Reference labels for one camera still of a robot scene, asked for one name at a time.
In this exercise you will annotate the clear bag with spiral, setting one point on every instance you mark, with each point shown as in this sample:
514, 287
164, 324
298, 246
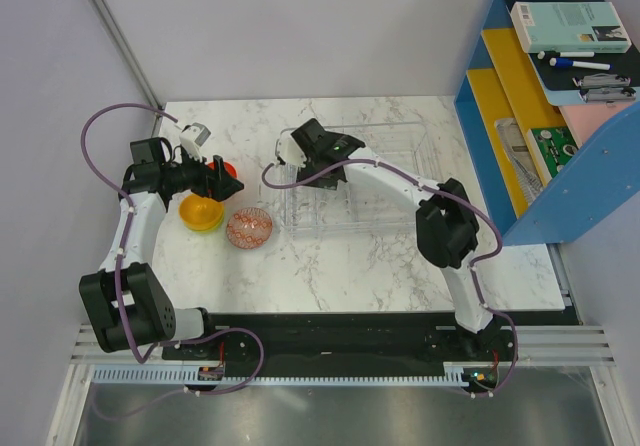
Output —
516, 150

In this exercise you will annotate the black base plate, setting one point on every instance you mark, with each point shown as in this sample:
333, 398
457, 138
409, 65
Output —
341, 343

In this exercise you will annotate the aluminium frame rail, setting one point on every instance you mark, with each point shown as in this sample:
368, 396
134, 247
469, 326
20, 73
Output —
539, 346

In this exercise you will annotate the black clipboard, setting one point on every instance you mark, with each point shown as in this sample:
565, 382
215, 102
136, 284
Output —
555, 79

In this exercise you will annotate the upper grey binder clip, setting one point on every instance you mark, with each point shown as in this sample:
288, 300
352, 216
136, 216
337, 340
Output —
602, 80

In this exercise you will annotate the clear plastic dish rack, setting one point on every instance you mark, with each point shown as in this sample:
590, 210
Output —
349, 208

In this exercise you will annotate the green circuit board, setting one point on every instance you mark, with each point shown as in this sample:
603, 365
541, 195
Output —
551, 149

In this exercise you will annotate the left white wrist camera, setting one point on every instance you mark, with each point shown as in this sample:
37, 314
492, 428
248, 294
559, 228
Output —
192, 138

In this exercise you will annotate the red plastic bowl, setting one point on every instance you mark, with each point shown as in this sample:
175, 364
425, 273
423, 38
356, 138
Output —
229, 168

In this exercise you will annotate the red patterned glass bowl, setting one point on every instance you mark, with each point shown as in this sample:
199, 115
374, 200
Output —
249, 228

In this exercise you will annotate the yellow plastic bowl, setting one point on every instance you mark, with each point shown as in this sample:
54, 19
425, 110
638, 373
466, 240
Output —
200, 207

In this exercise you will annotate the lower grey binder clip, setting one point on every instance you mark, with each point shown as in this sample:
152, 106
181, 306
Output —
608, 95

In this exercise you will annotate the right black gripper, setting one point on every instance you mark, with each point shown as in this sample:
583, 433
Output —
329, 184

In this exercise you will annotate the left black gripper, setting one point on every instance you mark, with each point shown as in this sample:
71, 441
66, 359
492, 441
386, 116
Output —
212, 183

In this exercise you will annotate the grey binder clip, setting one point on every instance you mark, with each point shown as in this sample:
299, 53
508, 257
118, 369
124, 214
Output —
602, 80
608, 95

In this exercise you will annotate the white marker black cap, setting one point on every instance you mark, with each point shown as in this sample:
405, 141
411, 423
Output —
555, 54

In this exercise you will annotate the white slotted cable duct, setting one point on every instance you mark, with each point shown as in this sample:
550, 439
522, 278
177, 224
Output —
198, 376

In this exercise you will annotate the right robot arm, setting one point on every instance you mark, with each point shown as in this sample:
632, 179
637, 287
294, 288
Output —
446, 223

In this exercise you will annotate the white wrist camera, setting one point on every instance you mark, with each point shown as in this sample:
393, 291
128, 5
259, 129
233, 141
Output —
289, 152
192, 138

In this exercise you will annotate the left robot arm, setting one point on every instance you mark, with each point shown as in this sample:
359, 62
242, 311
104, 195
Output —
125, 302

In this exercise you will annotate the blue wooden shelf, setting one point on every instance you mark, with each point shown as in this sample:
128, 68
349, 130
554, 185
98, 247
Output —
501, 82

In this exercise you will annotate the green plastic bowl underneath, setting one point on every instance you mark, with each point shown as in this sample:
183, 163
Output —
204, 225

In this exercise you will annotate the white marker blue cap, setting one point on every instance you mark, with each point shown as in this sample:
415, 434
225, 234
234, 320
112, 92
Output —
567, 63

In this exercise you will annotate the light green book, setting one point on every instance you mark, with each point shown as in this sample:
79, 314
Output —
569, 27

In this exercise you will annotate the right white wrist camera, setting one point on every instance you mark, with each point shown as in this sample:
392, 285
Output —
289, 152

